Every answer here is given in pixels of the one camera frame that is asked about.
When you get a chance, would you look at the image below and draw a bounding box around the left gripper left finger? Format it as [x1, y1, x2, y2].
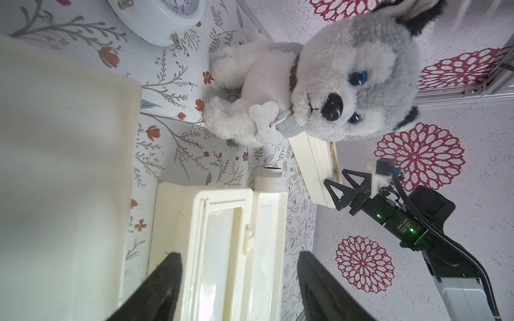
[108, 252, 183, 321]

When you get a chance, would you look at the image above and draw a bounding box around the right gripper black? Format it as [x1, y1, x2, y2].
[324, 169, 396, 225]

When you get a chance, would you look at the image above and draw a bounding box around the small white round clock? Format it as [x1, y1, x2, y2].
[108, 0, 206, 49]

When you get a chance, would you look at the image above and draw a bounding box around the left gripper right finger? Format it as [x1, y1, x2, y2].
[297, 251, 373, 320]

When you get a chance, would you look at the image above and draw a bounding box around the cream wrap dispenser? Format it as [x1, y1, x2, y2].
[1, 36, 141, 320]
[149, 182, 288, 320]

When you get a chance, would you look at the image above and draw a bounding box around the floral table mat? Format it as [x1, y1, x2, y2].
[1, 1, 317, 320]

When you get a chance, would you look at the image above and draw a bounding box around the grey husky plush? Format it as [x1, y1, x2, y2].
[203, 1, 446, 147]

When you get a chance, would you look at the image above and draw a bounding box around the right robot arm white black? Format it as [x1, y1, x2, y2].
[324, 167, 501, 320]

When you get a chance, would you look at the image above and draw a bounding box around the back right wrap roll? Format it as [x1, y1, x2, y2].
[253, 167, 289, 193]

